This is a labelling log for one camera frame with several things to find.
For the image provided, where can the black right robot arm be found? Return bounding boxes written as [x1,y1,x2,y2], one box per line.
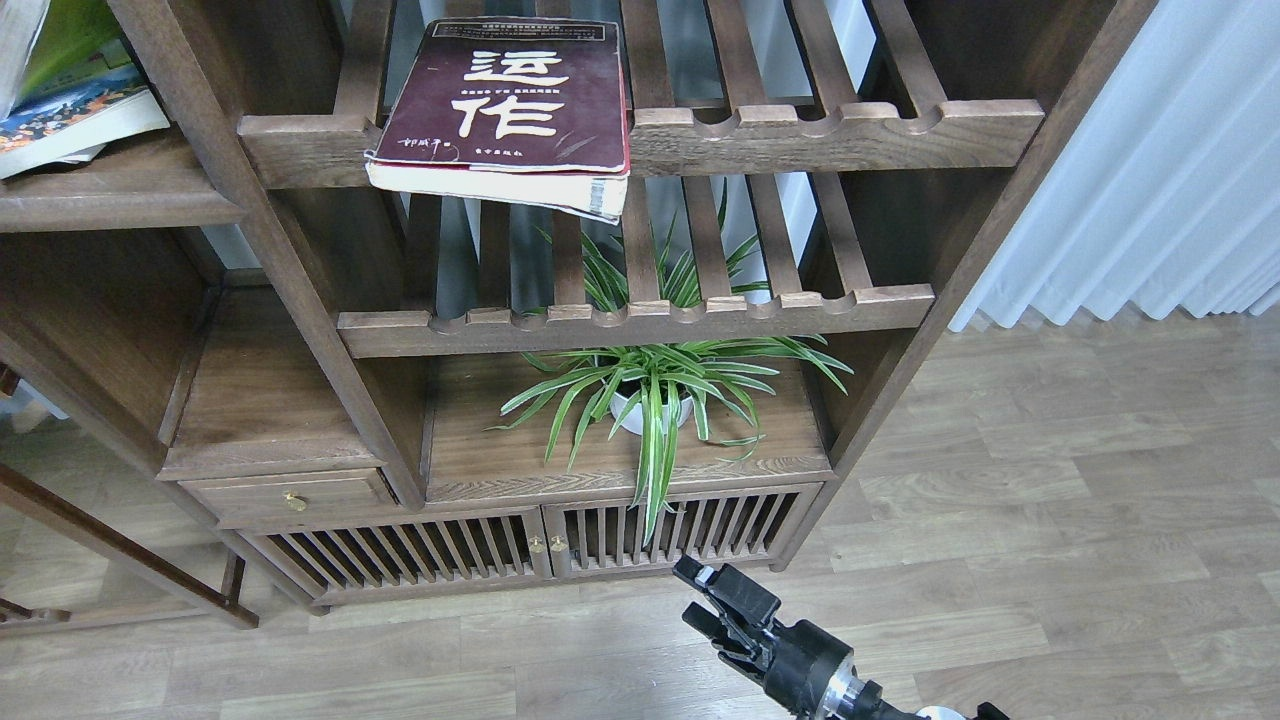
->
[673,556,961,719]

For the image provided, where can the colourful 300 paperback book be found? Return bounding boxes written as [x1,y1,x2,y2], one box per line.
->
[1,38,170,178]

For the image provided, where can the maroon book white characters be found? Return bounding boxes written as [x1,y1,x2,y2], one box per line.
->
[366,15,630,224]

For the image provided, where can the white plant pot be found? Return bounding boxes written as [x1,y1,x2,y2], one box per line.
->
[609,380,692,436]

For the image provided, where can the dark wooden bookshelf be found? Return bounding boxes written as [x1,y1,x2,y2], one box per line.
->
[1,1,1155,612]

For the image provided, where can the green spider plant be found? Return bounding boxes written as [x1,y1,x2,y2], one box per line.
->
[486,181,856,546]

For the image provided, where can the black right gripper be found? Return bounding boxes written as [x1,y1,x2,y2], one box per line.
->
[672,556,883,719]

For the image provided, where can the white pleated curtain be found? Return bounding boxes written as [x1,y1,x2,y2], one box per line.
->
[948,1,1279,331]

